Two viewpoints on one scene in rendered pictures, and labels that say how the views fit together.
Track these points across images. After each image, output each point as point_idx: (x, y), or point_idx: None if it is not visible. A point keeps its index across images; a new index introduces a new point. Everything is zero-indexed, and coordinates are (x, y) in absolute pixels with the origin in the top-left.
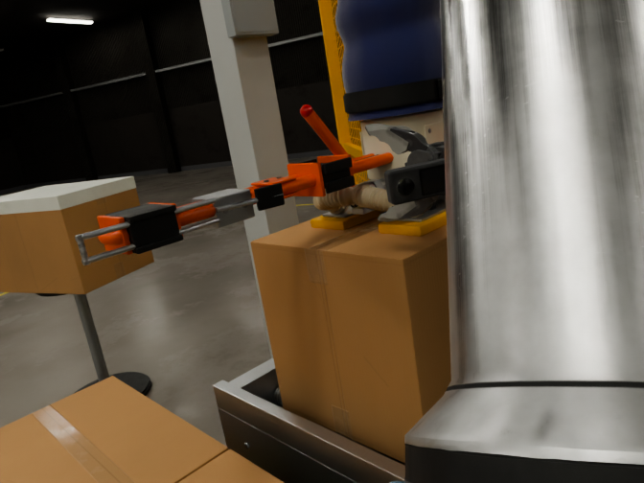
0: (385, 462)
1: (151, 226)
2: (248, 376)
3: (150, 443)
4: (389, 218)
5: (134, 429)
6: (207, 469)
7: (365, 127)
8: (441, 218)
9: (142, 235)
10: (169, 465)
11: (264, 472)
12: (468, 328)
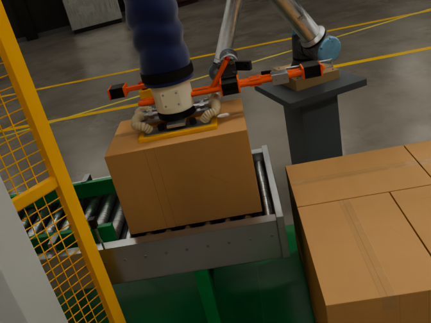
0: (267, 160)
1: None
2: (261, 220)
3: (326, 225)
4: None
5: (331, 238)
6: (311, 202)
7: (230, 58)
8: None
9: None
10: (324, 210)
11: (294, 191)
12: (317, 27)
